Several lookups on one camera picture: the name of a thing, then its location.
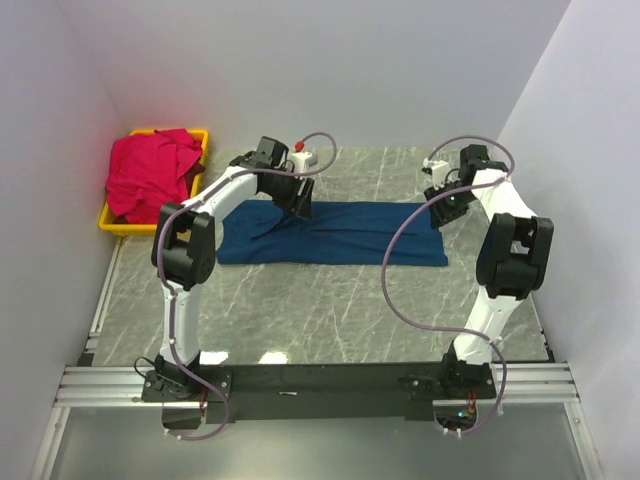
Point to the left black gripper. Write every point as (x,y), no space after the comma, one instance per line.
(298,205)

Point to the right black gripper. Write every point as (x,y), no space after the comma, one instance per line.
(440,215)

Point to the blue t shirt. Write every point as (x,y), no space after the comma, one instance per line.
(338,233)

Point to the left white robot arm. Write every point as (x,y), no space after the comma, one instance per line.
(184,249)

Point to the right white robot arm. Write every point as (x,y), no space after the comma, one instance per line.
(513,258)

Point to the pink t shirt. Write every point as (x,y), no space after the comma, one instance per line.
(150,172)

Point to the yellow plastic bin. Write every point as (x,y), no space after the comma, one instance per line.
(112,220)

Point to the black base beam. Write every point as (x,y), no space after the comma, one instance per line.
(329,391)

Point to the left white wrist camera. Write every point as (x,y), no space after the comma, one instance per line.
(303,162)

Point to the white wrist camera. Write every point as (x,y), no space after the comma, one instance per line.
(303,162)
(437,171)

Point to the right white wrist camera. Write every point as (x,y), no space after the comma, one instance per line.
(437,171)

